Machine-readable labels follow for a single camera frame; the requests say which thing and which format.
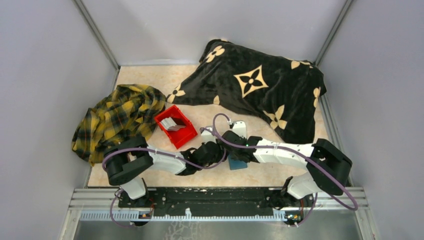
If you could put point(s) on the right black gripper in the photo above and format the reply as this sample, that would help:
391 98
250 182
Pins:
233 156

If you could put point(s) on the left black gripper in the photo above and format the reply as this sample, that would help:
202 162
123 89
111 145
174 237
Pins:
219 156

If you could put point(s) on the blue card holder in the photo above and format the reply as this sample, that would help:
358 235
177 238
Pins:
236 164

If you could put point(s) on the red plastic bin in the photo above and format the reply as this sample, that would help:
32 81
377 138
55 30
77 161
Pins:
181 136

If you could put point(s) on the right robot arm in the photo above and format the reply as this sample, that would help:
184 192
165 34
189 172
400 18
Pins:
326 167

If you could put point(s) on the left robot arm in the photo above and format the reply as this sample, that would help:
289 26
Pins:
125 161

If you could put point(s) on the cards in red bin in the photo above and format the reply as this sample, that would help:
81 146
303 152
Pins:
173 124

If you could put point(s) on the black floral blanket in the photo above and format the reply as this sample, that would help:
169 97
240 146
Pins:
281 91

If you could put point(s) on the yellow plaid shirt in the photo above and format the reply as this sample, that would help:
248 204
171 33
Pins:
128 112

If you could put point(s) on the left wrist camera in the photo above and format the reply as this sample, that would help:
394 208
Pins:
207 134

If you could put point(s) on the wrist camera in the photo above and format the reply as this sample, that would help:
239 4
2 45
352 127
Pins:
240 128
207 134

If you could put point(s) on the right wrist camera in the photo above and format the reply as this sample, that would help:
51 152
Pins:
240 128

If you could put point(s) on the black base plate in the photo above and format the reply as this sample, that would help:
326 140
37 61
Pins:
222 202

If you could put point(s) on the aluminium front rail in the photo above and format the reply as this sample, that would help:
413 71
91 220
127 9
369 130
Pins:
101 204

